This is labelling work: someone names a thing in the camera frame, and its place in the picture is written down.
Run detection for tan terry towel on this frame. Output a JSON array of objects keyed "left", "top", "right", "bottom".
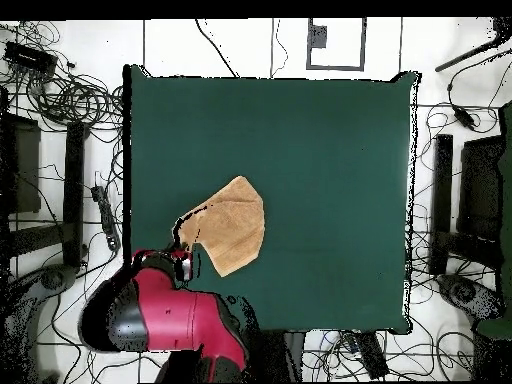
[{"left": 172, "top": 175, "right": 266, "bottom": 278}]

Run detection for black power strip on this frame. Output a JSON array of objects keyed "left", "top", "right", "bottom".
[
  {"left": 342, "top": 330, "right": 390, "bottom": 380},
  {"left": 90, "top": 184, "right": 122, "bottom": 253}
]

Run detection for black chair base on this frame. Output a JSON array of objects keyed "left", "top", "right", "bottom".
[
  {"left": 0, "top": 263, "right": 81, "bottom": 383},
  {"left": 436, "top": 273, "right": 506, "bottom": 323}
]

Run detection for dark green table cloth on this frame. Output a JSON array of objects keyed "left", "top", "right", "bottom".
[{"left": 121, "top": 63, "right": 422, "bottom": 336}]

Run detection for black box device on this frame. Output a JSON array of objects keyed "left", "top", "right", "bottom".
[{"left": 2, "top": 40, "right": 60, "bottom": 78}]

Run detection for black power adapter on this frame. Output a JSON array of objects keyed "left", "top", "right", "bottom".
[{"left": 452, "top": 105, "right": 478, "bottom": 132}]

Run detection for black rod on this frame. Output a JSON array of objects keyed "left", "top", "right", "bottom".
[{"left": 434, "top": 17, "right": 512, "bottom": 74}]

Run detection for black metal frame stand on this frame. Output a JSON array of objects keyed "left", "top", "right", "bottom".
[
  {"left": 0, "top": 87, "right": 92, "bottom": 277},
  {"left": 428, "top": 133, "right": 506, "bottom": 277}
]

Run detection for black cable tangle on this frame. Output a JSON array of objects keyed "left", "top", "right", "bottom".
[{"left": 0, "top": 21, "right": 125, "bottom": 133}]

